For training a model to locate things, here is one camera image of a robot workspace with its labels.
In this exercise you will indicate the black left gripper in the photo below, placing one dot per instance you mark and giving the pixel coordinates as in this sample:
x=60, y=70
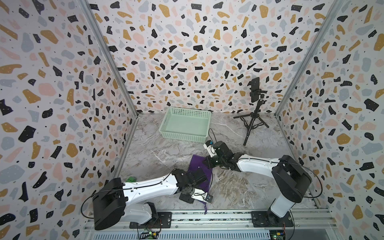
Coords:
x=187, y=199

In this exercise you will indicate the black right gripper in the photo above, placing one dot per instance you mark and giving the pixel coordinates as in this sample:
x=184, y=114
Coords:
x=207, y=161

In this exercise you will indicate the purple cloth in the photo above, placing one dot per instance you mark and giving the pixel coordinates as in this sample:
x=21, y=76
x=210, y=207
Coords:
x=199, y=176

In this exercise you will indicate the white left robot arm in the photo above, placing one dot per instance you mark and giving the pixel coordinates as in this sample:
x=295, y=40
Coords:
x=118, y=200

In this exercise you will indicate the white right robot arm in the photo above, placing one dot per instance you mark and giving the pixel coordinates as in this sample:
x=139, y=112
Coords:
x=291, y=178

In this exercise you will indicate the black tripod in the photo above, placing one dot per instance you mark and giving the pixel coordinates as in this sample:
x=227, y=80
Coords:
x=255, y=122

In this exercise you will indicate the green toy block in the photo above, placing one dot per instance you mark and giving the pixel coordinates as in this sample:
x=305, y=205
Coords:
x=131, y=179

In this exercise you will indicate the mint green plastic basket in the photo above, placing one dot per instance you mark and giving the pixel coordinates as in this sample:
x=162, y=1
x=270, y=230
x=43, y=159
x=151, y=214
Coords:
x=186, y=125

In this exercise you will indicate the left circuit board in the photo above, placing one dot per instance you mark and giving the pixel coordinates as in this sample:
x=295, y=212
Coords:
x=149, y=235

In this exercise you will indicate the circuit board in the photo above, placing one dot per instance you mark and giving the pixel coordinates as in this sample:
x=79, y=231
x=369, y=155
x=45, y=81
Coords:
x=149, y=235
x=277, y=235

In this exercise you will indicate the black smartphone on tripod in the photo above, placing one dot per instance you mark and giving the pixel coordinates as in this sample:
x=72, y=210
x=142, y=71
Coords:
x=255, y=89

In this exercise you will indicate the right circuit board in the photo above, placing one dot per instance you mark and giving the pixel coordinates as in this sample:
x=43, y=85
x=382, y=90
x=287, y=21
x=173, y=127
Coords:
x=277, y=235

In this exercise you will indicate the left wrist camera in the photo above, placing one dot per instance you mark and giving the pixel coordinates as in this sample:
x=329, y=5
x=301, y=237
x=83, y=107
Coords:
x=203, y=197

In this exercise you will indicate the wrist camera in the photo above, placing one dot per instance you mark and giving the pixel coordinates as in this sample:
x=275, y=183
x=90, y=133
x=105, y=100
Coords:
x=203, y=197
x=209, y=147

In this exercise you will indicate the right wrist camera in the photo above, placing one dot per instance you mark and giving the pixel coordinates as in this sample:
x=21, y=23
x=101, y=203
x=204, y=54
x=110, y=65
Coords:
x=209, y=147

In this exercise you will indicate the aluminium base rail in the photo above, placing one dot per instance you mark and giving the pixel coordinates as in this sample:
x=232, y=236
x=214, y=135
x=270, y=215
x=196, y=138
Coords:
x=302, y=224

